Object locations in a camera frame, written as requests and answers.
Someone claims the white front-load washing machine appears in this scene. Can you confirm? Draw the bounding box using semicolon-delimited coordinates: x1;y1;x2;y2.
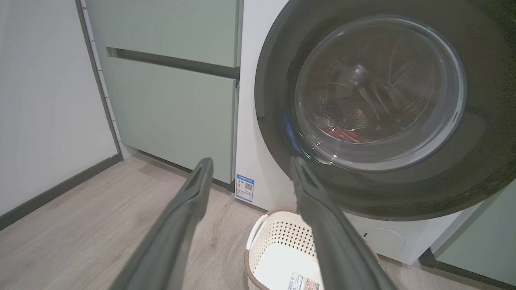
235;0;484;265

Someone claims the large pale green cabinet drawer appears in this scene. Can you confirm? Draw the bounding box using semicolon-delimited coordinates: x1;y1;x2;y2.
106;48;239;184

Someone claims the blue energy label sticker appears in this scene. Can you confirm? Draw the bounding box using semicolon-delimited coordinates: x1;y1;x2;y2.
235;174;255;203

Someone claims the white barcode basket sticker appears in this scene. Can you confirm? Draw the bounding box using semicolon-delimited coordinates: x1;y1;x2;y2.
287;272;325;290

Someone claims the small pale green cabinet drawer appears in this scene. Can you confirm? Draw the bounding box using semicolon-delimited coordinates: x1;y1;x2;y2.
85;0;243;68

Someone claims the washing machine door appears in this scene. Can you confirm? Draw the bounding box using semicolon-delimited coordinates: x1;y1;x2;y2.
255;0;516;221

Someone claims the wide pale green cabinet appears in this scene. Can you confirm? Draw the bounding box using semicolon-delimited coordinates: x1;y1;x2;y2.
433;189;516;286

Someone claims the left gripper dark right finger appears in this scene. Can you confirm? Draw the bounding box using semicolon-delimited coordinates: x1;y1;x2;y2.
290;156;398;290

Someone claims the beige perforated laundry basket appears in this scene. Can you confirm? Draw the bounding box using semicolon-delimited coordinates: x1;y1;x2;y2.
244;207;387;290

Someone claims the red white sports jersey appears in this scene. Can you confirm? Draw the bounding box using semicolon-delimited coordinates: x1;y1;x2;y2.
325;121;377;143

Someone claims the round white filter cover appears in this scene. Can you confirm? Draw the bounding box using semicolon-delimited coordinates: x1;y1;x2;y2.
361;228;405;258

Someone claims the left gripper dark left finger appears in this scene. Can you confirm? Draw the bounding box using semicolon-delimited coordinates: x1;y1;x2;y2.
110;157;214;290

